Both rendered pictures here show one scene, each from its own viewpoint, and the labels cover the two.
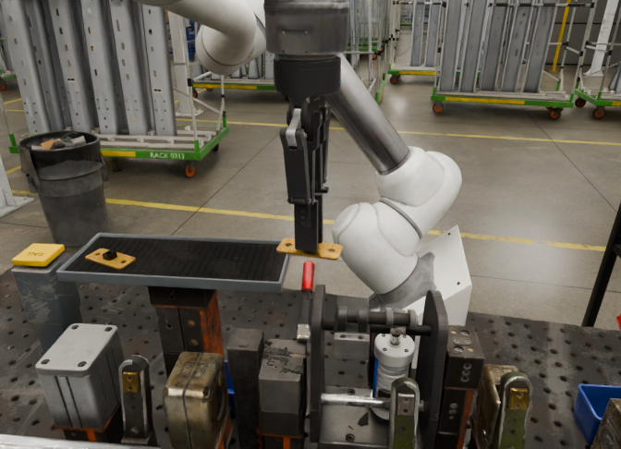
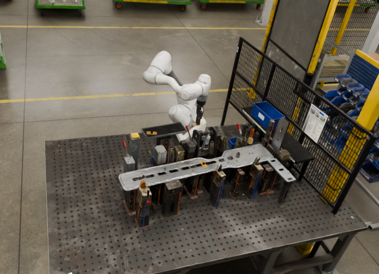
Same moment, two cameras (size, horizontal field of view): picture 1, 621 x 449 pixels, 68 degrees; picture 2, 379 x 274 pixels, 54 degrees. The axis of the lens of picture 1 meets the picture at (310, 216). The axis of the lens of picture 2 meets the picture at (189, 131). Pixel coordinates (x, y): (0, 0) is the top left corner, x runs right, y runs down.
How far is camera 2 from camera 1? 258 cm
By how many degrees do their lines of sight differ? 33
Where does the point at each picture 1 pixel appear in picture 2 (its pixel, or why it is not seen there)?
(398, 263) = (187, 119)
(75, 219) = not seen: outside the picture
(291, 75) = (201, 103)
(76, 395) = (163, 157)
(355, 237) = (177, 115)
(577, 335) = (224, 128)
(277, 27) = (201, 98)
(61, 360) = (161, 151)
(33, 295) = (135, 144)
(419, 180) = not seen: hidden behind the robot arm
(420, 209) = (190, 105)
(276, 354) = (189, 142)
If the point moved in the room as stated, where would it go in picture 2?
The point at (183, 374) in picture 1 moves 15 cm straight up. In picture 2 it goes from (178, 149) to (180, 135)
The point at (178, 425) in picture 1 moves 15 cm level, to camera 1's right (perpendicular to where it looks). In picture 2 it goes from (179, 157) to (194, 153)
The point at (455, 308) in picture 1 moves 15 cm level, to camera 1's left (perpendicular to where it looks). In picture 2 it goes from (202, 128) to (189, 131)
